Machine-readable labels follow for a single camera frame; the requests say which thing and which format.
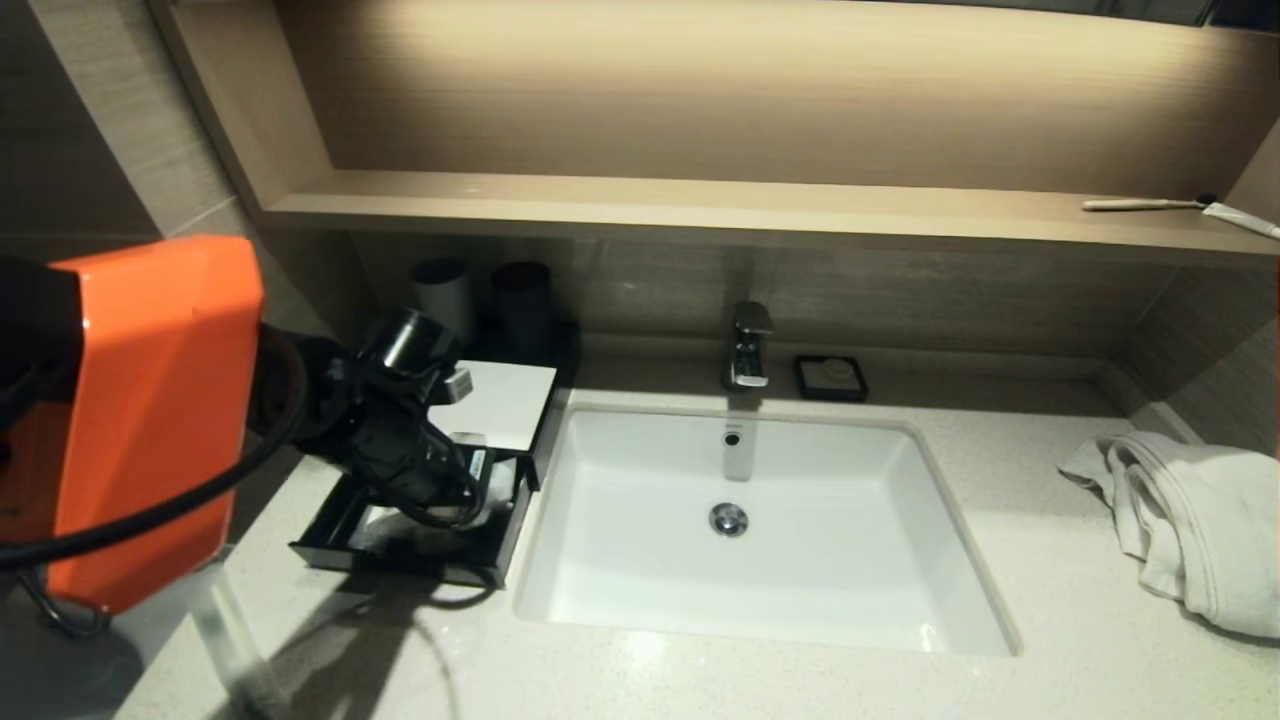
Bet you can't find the clear plastic sachet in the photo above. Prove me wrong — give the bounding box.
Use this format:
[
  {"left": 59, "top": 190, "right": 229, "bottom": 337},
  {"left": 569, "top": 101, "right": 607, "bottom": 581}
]
[{"left": 484, "top": 458, "right": 521, "bottom": 526}]

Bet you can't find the dark grey cup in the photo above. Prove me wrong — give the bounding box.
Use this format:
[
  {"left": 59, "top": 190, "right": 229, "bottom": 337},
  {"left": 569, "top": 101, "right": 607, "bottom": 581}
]
[{"left": 490, "top": 262, "right": 553, "bottom": 347}]

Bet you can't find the long clear toothbrush packet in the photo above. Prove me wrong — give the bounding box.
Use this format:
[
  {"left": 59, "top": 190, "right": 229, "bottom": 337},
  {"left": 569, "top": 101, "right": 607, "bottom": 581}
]
[{"left": 190, "top": 570, "right": 291, "bottom": 720}]

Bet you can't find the white packet green print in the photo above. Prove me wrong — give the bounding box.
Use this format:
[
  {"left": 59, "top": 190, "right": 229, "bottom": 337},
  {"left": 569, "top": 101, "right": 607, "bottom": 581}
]
[{"left": 355, "top": 508, "right": 406, "bottom": 549}]

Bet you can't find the light grey cup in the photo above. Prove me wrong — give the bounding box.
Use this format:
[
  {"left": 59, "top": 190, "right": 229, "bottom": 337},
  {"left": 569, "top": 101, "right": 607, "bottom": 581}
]
[{"left": 412, "top": 258, "right": 477, "bottom": 341}]

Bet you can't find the chrome faucet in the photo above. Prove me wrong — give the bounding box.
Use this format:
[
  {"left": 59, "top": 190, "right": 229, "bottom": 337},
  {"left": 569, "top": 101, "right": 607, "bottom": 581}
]
[{"left": 722, "top": 302, "right": 775, "bottom": 391}]

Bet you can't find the wooden shelf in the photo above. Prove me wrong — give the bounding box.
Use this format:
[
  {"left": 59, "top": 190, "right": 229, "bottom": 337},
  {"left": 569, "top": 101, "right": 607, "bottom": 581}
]
[{"left": 262, "top": 170, "right": 1280, "bottom": 267}]

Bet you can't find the black soap dish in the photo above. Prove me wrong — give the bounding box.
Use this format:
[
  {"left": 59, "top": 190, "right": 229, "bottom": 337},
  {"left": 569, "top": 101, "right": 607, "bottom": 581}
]
[{"left": 794, "top": 355, "right": 869, "bottom": 404}]

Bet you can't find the white sink basin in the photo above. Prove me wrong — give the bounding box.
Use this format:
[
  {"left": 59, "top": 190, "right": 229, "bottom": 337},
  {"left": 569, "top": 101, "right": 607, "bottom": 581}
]
[{"left": 514, "top": 403, "right": 1021, "bottom": 658}]

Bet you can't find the white toothbrush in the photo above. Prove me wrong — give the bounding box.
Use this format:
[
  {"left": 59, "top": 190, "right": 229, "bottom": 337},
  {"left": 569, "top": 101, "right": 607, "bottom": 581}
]
[{"left": 1083, "top": 195, "right": 1218, "bottom": 213}]

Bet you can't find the white towel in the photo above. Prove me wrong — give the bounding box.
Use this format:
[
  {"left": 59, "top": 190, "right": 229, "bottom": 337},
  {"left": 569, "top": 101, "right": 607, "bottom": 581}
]
[{"left": 1056, "top": 432, "right": 1280, "bottom": 639}]

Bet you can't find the white toothpaste tube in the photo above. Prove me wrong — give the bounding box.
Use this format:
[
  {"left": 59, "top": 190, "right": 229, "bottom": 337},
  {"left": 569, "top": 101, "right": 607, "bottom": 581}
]
[{"left": 1202, "top": 202, "right": 1280, "bottom": 241}]

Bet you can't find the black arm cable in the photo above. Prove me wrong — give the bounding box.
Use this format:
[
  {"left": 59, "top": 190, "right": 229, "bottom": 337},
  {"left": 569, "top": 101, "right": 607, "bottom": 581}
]
[{"left": 0, "top": 330, "right": 313, "bottom": 571}]

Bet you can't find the black hose with fitting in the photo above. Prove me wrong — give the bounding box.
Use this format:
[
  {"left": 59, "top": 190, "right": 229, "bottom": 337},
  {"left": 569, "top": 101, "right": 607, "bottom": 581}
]
[{"left": 15, "top": 570, "right": 113, "bottom": 641}]

